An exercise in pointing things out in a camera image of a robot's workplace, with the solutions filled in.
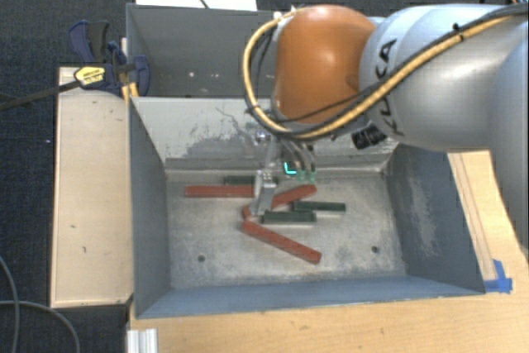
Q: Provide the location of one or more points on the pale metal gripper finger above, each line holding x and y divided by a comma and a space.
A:
268, 194
258, 196

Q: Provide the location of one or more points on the red-brown flat block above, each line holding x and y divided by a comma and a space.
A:
281, 241
295, 194
219, 191

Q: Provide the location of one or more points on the dark green flat block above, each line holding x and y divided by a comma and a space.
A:
320, 206
287, 217

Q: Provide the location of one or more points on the grey metal bin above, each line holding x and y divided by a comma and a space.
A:
231, 260

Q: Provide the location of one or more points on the pale wood flat board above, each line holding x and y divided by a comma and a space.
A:
91, 194

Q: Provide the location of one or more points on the black cylinder on white bracket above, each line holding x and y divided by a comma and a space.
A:
368, 136

